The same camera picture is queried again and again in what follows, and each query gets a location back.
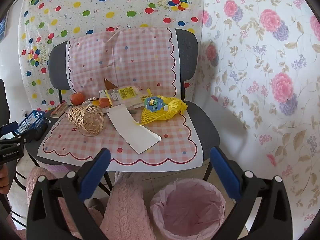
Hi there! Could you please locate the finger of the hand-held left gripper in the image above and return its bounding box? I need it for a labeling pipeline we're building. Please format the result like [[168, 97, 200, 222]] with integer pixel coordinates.
[[0, 129, 37, 147], [0, 121, 18, 137]]

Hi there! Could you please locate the person's left hand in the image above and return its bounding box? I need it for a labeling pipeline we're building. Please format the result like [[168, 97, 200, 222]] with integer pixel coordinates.
[[0, 165, 10, 196]]

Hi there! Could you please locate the balloon print sheet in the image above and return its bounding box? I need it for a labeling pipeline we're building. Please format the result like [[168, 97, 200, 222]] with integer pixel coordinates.
[[17, 0, 205, 110]]

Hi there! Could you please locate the pink lined trash bin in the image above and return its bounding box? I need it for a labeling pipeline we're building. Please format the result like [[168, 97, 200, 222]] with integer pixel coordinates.
[[149, 178, 226, 240]]

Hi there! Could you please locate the white paper sheet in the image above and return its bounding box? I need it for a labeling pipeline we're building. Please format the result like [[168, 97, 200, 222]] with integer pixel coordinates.
[[107, 106, 162, 154]]

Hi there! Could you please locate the dark grey chair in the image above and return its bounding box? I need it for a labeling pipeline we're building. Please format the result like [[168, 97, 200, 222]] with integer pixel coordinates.
[[15, 27, 220, 198]]

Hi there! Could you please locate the pink fluffy blanket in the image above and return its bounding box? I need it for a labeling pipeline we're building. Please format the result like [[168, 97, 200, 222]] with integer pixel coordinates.
[[6, 166, 155, 240]]

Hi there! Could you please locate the pink checked cloth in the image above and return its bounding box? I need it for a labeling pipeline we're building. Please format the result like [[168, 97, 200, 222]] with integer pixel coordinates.
[[37, 27, 203, 173]]

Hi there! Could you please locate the yellow net bag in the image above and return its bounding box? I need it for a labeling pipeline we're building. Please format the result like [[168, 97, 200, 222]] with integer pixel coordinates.
[[141, 95, 188, 125]]

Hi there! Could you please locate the clear plastic package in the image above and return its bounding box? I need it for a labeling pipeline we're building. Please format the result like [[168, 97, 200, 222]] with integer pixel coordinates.
[[99, 85, 152, 107]]

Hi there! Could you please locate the floral print sheet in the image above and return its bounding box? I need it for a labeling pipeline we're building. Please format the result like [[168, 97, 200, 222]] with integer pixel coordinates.
[[195, 0, 320, 230]]

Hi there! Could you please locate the brown cardboard piece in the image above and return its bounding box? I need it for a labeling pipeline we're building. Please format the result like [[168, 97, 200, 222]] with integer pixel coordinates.
[[104, 78, 118, 89]]

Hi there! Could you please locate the grey slipper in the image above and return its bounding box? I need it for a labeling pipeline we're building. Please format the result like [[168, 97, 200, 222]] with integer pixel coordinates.
[[87, 197, 106, 216]]

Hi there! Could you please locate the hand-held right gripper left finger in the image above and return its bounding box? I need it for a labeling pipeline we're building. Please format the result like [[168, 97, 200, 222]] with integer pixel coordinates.
[[26, 148, 111, 240]]

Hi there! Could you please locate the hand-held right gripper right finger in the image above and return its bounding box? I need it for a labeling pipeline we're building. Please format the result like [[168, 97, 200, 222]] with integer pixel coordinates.
[[209, 146, 293, 240]]

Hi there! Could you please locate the dark blue wall picture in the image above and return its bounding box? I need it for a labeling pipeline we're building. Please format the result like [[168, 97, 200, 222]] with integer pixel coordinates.
[[0, 12, 8, 42]]

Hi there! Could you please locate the woven bamboo basket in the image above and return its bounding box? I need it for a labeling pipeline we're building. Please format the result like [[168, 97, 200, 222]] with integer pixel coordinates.
[[68, 105, 104, 137]]

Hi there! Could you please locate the wooden flat box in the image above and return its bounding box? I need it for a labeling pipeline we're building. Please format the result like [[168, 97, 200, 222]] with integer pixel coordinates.
[[49, 104, 70, 118]]

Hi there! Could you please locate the red round fruit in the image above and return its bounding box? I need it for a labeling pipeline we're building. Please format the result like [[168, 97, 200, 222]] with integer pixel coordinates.
[[70, 92, 85, 105]]

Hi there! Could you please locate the small blue shopping basket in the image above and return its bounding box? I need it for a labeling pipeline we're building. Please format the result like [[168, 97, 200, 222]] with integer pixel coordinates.
[[15, 109, 46, 135]]

